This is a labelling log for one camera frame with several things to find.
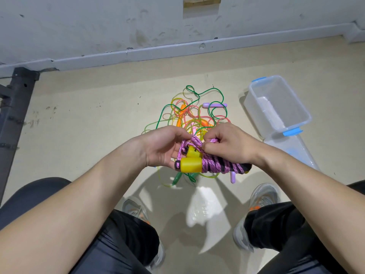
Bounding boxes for person's left hand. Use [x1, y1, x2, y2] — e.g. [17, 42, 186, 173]
[138, 125, 195, 169]

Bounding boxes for person's right hand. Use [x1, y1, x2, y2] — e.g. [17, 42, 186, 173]
[202, 123, 268, 167]

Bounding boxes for pink rope with black-yellow handles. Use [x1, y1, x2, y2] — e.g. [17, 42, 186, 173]
[174, 134, 253, 176]

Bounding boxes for pile of colourful jump ropes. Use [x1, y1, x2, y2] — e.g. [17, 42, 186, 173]
[143, 84, 246, 189]

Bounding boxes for clear storage box blue latches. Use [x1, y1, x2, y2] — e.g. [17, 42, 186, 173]
[245, 75, 313, 139]

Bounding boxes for person's right forearm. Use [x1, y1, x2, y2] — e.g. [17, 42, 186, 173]
[254, 144, 365, 274]

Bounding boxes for person's left forearm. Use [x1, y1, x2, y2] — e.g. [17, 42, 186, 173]
[0, 137, 150, 274]

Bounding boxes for clear plastic box lid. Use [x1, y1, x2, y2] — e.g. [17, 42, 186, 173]
[265, 134, 320, 170]

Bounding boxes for grey right shoe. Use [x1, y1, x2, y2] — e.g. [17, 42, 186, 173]
[233, 182, 280, 252]

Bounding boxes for grey shoe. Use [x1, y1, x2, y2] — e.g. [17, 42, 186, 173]
[121, 195, 166, 269]
[233, 182, 280, 252]

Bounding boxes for grey left shoe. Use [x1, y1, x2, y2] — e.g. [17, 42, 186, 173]
[121, 195, 166, 269]

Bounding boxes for black shorts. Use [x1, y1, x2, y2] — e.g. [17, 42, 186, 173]
[0, 177, 365, 274]

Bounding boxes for small wooden wall block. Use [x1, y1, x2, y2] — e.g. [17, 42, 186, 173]
[183, 0, 222, 8]

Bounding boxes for black metal rack frame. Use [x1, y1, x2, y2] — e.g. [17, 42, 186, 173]
[0, 67, 41, 203]

